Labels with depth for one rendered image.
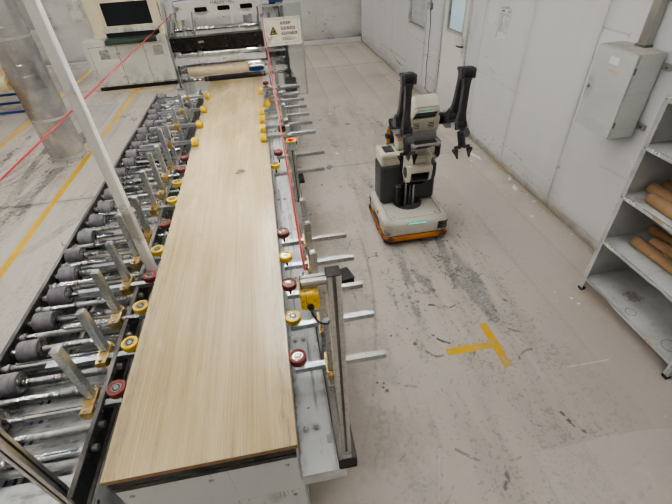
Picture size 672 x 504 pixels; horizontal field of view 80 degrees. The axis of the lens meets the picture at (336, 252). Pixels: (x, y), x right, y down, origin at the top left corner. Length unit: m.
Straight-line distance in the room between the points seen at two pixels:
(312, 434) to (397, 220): 2.31
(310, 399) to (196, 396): 0.55
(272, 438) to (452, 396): 1.49
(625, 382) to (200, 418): 2.65
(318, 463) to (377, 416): 0.88
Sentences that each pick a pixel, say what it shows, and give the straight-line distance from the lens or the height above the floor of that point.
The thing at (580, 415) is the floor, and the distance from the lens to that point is 3.05.
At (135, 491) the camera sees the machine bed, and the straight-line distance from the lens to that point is 1.93.
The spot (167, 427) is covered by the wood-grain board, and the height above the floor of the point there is 0.90.
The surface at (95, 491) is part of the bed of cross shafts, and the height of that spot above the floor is 0.69.
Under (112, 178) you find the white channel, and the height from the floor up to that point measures 1.48.
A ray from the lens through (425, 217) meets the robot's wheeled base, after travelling 3.83.
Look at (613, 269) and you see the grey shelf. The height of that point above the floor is 0.15.
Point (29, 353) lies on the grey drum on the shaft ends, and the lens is 2.57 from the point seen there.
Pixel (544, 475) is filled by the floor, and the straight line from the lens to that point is 2.77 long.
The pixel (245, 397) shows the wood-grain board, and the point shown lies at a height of 0.90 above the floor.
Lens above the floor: 2.39
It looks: 39 degrees down
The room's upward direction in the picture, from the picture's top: 4 degrees counter-clockwise
